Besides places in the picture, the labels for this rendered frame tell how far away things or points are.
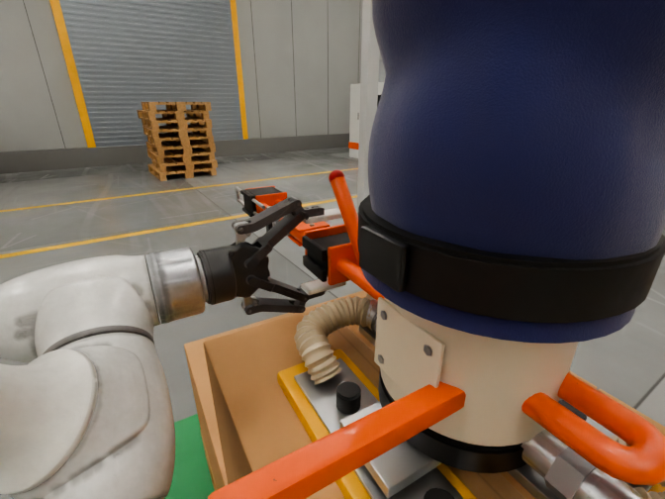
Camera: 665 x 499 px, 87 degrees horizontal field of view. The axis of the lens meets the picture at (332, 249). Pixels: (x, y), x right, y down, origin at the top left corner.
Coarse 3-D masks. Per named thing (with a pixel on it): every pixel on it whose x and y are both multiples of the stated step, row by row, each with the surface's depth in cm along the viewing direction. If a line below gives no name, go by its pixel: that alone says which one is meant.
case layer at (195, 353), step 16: (320, 304) 140; (192, 352) 113; (192, 368) 107; (192, 384) 119; (208, 384) 101; (592, 384) 101; (208, 400) 95; (208, 416) 90; (208, 432) 88; (208, 448) 107; (224, 464) 78; (224, 480) 75
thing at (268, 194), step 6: (264, 186) 86; (270, 186) 86; (252, 192) 80; (258, 192) 80; (264, 192) 80; (270, 192) 80; (276, 192) 80; (282, 192) 80; (258, 198) 78; (264, 198) 78; (270, 198) 79; (276, 198) 80; (282, 198) 80; (270, 204) 80; (258, 210) 79
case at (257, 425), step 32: (288, 320) 60; (224, 352) 52; (256, 352) 52; (288, 352) 52; (352, 352) 52; (224, 384) 46; (256, 384) 46; (224, 416) 49; (256, 416) 42; (288, 416) 42; (224, 448) 59; (256, 448) 38; (288, 448) 38; (480, 480) 35; (512, 480) 35
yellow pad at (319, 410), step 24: (336, 360) 47; (288, 384) 44; (312, 384) 43; (336, 384) 43; (360, 384) 43; (312, 408) 41; (336, 408) 40; (360, 408) 40; (312, 432) 38; (336, 480) 34; (360, 480) 33; (432, 480) 32; (456, 480) 33
